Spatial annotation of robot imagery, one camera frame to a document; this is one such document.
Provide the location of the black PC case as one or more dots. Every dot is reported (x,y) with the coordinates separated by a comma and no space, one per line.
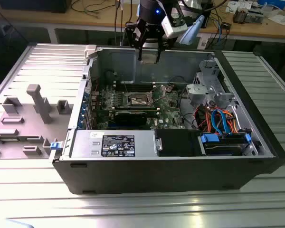
(156,175)

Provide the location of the black RAM slot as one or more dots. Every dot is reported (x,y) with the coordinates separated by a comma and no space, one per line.
(137,107)
(153,111)
(142,85)
(142,88)

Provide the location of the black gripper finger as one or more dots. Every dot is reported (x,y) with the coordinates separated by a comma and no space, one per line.
(162,41)
(130,32)

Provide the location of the black hard disk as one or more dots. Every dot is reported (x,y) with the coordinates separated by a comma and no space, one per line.
(223,148)

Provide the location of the metal heat sink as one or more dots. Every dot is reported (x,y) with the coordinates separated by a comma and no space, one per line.
(240,15)

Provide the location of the CPU socket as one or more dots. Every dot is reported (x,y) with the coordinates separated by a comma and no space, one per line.
(137,99)

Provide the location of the black upright box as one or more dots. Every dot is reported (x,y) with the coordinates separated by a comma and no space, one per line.
(209,14)

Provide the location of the blue case latch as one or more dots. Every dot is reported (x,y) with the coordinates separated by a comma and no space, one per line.
(56,145)

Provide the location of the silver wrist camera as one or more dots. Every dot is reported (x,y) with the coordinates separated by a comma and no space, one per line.
(174,28)

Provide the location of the green RAM stick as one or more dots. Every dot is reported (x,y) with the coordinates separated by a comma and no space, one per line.
(10,139)

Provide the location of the metal disk bay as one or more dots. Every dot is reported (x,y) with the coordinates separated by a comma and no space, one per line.
(222,97)

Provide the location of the pale grey case latch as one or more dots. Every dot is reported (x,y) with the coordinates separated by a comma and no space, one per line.
(90,51)

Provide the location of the large black box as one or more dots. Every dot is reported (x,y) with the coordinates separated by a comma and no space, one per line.
(33,6)

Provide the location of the silver power supply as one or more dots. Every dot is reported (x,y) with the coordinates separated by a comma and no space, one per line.
(90,147)

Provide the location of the grey circuit module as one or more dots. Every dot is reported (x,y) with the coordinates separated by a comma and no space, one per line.
(255,15)

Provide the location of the grey parts rack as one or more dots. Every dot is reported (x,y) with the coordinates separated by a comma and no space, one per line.
(26,129)

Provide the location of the black graphics card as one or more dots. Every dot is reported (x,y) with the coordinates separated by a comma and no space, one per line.
(130,118)

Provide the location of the blue disk carrier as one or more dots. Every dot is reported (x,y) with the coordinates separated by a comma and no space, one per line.
(209,138)

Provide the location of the green motherboard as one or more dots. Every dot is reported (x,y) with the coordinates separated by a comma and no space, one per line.
(167,114)

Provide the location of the small black adapter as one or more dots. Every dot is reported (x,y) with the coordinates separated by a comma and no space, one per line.
(226,25)

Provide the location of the metal locking lever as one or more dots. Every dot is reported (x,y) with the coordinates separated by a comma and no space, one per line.
(159,97)
(126,88)

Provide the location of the white paper sheet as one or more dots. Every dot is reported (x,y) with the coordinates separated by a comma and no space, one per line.
(232,6)
(281,19)

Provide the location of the black plastic box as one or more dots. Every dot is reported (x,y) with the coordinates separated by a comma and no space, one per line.
(175,142)

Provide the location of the wooden desk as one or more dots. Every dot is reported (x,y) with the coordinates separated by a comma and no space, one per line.
(61,17)

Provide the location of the pale blue teach pendant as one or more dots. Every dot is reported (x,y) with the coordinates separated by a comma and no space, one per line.
(16,225)

